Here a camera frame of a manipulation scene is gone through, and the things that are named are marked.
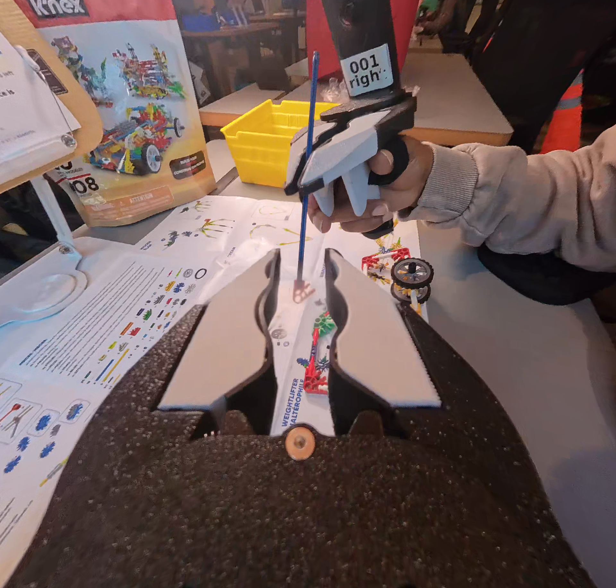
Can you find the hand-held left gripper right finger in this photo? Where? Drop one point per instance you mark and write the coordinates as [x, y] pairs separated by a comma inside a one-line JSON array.
[[390, 357]]

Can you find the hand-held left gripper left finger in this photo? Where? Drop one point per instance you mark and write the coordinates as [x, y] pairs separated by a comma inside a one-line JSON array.
[[212, 357]]

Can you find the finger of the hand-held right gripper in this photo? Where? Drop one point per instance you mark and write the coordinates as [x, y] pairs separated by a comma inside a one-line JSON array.
[[306, 137], [342, 155]]

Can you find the yellow plastic bin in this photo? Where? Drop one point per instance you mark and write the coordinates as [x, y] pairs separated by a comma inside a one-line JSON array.
[[255, 145]]

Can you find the blue toy rod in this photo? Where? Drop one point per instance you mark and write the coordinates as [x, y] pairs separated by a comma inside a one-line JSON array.
[[306, 222]]

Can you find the colourful construction toy model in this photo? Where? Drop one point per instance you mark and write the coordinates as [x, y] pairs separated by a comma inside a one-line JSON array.
[[412, 273]]

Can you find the orange toy connector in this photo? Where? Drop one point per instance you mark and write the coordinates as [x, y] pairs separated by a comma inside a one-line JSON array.
[[302, 292]]

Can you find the person's right forearm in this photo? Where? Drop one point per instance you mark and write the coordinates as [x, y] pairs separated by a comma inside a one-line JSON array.
[[520, 203]]

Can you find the red box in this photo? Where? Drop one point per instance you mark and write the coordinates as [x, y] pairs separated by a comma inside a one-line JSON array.
[[409, 20]]

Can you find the white instruction sheet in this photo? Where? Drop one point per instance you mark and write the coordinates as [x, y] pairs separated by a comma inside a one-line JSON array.
[[144, 299]]

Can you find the black rounded object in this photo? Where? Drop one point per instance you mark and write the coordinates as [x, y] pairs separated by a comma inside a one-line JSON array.
[[539, 275]]

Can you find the toy packaging bag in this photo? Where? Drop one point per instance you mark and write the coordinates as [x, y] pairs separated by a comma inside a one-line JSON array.
[[115, 97]]

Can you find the wooden clipboard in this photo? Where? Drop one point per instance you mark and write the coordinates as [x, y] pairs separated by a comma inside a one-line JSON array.
[[89, 116]]

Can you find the orange traffic cone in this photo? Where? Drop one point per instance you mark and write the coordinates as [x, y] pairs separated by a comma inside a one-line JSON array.
[[568, 111]]

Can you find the white paper on clipboard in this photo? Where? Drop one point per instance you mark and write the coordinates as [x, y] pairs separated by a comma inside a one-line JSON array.
[[29, 116]]

